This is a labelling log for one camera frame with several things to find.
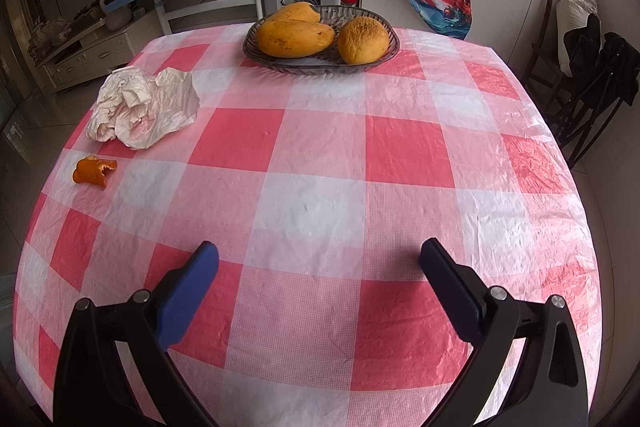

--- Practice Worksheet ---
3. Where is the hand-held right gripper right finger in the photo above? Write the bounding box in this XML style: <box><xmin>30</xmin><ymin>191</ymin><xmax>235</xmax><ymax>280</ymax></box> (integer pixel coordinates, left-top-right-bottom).
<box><xmin>419</xmin><ymin>237</ymin><xmax>588</xmax><ymax>427</ymax></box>

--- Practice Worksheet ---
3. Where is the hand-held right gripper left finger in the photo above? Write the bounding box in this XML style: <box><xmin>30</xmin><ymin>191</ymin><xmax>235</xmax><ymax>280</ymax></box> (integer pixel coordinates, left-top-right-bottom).
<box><xmin>52</xmin><ymin>241</ymin><xmax>221</xmax><ymax>427</ymax></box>

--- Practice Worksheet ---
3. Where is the orange peel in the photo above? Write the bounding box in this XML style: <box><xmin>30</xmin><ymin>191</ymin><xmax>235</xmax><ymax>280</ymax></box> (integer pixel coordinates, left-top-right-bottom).
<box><xmin>72</xmin><ymin>155</ymin><xmax>118</xmax><ymax>189</ymax></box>

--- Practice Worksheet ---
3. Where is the red white checked tablecloth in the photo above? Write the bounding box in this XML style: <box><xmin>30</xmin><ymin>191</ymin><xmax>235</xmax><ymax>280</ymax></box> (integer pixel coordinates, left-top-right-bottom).
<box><xmin>12</xmin><ymin>24</ymin><xmax>603</xmax><ymax>427</ymax></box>

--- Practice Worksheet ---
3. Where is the crumpled white paper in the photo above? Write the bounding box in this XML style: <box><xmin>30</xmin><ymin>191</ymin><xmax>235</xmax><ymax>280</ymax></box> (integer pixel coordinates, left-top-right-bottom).
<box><xmin>85</xmin><ymin>66</ymin><xmax>201</xmax><ymax>151</ymax></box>

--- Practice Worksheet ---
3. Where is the white television stand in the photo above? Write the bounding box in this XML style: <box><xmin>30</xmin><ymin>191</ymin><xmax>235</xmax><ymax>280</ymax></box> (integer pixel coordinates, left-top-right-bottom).
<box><xmin>37</xmin><ymin>12</ymin><xmax>166</xmax><ymax>95</ymax></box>

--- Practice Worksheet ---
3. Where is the dark woven fruit basket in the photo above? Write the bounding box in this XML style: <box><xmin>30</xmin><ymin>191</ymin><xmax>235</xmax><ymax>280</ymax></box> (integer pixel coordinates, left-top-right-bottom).
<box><xmin>243</xmin><ymin>4</ymin><xmax>401</xmax><ymax>75</ymax></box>

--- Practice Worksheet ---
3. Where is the rough spotted yellow mango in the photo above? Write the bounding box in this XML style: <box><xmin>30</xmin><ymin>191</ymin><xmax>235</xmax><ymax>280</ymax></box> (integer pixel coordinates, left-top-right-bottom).
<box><xmin>338</xmin><ymin>17</ymin><xmax>390</xmax><ymax>66</ymax></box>

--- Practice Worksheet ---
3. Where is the long yellow mango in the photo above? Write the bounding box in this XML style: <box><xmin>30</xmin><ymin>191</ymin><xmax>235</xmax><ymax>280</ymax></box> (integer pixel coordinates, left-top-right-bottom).
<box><xmin>257</xmin><ymin>19</ymin><xmax>335</xmax><ymax>58</ymax></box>

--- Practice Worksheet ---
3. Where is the black folding chair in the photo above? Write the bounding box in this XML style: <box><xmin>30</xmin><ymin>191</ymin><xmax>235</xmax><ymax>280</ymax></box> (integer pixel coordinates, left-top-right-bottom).
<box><xmin>542</xmin><ymin>13</ymin><xmax>640</xmax><ymax>170</ymax></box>

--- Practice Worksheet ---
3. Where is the beige round pot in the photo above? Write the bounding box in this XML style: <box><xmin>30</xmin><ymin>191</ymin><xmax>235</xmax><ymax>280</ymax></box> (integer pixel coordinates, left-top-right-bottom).
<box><xmin>100</xmin><ymin>0</ymin><xmax>133</xmax><ymax>32</ymax></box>

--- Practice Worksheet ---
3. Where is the yellow mango with dark tip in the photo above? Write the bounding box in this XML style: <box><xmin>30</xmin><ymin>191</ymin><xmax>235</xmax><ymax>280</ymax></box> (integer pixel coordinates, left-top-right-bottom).
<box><xmin>265</xmin><ymin>2</ymin><xmax>322</xmax><ymax>24</ymax></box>

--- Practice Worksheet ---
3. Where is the white sack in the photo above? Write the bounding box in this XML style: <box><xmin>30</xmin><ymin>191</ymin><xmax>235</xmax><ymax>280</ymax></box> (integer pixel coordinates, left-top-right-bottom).
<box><xmin>555</xmin><ymin>0</ymin><xmax>598</xmax><ymax>78</ymax></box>

